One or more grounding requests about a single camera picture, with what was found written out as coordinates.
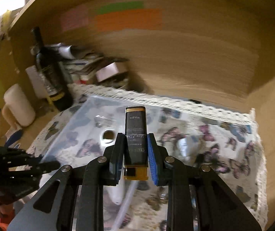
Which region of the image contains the white handheld massager device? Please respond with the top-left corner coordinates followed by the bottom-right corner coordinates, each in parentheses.
top-left (100, 125), bottom-right (125, 205)

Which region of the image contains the clear plastic storage box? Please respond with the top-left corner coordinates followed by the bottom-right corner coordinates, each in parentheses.
top-left (40, 94), bottom-right (164, 212)

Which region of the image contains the cream ceramic mug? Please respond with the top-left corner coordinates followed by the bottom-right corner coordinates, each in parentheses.
top-left (2, 84), bottom-right (36, 129)

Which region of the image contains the butterfly print lace cloth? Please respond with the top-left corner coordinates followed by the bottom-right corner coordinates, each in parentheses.
top-left (28, 85), bottom-right (268, 228)

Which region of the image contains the small pink white box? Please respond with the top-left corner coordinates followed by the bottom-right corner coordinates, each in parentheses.
top-left (96, 62), bottom-right (128, 82)

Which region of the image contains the stack of books and papers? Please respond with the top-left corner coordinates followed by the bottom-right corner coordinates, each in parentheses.
top-left (45, 43), bottom-right (104, 84)

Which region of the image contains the dark wine bottle elephant label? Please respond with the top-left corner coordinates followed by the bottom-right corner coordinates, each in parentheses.
top-left (32, 27), bottom-right (73, 112)

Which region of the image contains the orange sticky note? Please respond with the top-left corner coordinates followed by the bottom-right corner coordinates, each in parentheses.
top-left (95, 8), bottom-right (162, 32)

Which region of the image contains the pink sticky note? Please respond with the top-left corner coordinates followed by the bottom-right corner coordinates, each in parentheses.
top-left (60, 4), bottom-right (88, 32)

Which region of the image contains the green sticky note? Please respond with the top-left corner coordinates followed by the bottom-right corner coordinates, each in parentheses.
top-left (95, 1), bottom-right (144, 15)

